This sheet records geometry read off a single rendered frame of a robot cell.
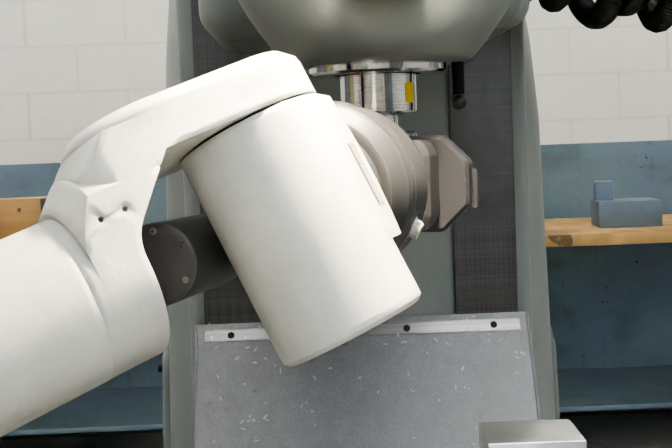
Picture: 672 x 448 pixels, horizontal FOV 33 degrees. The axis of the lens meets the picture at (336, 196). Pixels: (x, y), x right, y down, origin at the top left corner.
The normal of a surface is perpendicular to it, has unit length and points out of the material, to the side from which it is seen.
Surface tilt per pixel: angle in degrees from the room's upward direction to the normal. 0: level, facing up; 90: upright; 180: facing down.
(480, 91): 90
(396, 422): 63
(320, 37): 136
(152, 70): 90
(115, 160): 73
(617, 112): 90
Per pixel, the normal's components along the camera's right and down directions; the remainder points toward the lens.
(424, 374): 0.01, -0.40
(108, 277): 0.43, -0.26
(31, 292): 0.31, -0.46
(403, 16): 0.04, 0.40
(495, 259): 0.03, 0.05
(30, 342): 0.54, -0.01
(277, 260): -0.37, 0.14
